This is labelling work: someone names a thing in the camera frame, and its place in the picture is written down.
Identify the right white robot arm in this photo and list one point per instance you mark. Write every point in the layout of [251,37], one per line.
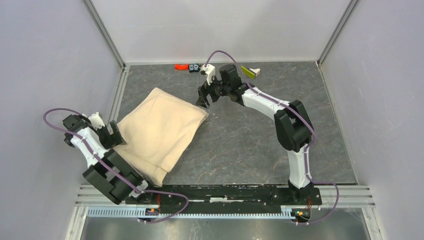
[293,126]

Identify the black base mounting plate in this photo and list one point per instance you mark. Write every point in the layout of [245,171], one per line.
[227,199]

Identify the beige cloth wrap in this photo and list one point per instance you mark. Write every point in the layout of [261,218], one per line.
[157,132]

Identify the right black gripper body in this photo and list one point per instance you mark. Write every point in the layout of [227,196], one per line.
[219,88]

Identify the aluminium corner post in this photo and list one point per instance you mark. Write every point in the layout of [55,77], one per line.
[352,4]
[92,11]

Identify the small black blue toy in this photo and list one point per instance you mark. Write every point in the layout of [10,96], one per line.
[194,67]

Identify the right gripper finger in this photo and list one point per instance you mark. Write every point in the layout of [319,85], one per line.
[208,98]
[202,97]

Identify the left aluminium corner post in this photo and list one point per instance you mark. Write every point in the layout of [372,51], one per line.
[92,11]

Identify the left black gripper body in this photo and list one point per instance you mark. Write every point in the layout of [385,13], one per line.
[105,138]

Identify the green white brush tool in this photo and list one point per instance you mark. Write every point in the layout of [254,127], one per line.
[250,72]

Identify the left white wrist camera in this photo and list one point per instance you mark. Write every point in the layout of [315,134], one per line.
[96,121]

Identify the white slotted cable duct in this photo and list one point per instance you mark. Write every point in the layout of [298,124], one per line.
[148,214]

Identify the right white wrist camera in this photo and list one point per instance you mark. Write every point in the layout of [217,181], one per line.
[209,71]

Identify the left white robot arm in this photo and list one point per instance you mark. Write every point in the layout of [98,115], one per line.
[107,171]

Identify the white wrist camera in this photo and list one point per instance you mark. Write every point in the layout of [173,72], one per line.
[209,71]
[96,121]

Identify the right aluminium corner post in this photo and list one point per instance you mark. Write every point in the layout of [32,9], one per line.
[352,4]

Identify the orange red tape roll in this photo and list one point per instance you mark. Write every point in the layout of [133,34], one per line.
[181,67]

